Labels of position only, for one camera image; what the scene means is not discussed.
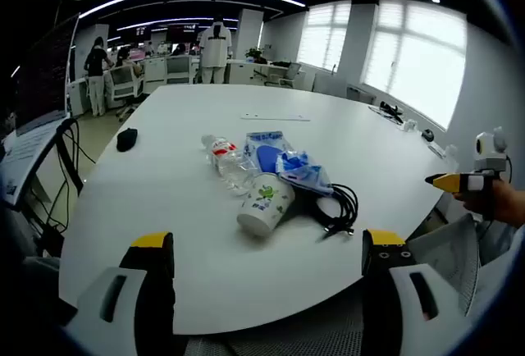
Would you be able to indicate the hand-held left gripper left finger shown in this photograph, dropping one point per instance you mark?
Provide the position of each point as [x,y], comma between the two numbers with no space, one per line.
[152,290]

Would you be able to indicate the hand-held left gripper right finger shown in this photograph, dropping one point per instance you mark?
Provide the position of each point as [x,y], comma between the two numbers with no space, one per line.
[381,290]

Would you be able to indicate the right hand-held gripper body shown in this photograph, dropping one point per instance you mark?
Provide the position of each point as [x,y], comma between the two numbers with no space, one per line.
[488,155]

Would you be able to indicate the white paper cup green print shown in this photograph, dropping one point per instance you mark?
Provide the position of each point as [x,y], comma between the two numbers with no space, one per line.
[264,204]

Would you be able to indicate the small blue tissue packet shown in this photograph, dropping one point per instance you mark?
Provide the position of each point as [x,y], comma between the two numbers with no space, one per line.
[301,169]

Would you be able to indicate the clear plastic water bottle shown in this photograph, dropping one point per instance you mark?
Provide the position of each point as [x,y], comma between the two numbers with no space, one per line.
[227,159]

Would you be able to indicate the wet wipes pack blue lid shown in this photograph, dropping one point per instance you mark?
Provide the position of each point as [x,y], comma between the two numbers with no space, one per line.
[264,142]

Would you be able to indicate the person's right hand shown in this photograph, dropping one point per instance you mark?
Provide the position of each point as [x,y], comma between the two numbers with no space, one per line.
[504,202]

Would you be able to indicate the black computer mouse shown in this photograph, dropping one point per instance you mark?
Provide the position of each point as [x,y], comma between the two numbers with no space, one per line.
[428,135]

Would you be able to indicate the grey mesh office chair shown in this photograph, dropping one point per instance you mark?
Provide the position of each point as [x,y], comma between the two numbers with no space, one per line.
[447,257]

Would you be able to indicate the black device on table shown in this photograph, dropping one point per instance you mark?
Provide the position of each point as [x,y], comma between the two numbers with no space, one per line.
[389,110]

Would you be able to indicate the white table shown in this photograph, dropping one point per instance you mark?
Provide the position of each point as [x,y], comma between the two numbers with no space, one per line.
[172,192]

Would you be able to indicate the large window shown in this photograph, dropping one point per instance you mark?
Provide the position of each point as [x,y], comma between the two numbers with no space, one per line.
[418,56]
[324,36]

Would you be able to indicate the black pouch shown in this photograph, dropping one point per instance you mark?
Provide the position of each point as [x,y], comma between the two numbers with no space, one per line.
[126,139]

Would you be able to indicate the grey swivel office chair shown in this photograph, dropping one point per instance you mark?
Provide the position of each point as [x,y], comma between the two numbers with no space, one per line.
[287,74]

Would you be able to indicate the white office chair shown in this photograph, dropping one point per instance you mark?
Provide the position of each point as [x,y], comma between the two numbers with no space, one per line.
[125,83]

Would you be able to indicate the potted green plant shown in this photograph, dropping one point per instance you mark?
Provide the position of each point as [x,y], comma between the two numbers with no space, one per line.
[254,54]

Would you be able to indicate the dark monitor screen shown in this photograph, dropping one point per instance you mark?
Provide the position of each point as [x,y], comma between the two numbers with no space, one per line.
[47,69]

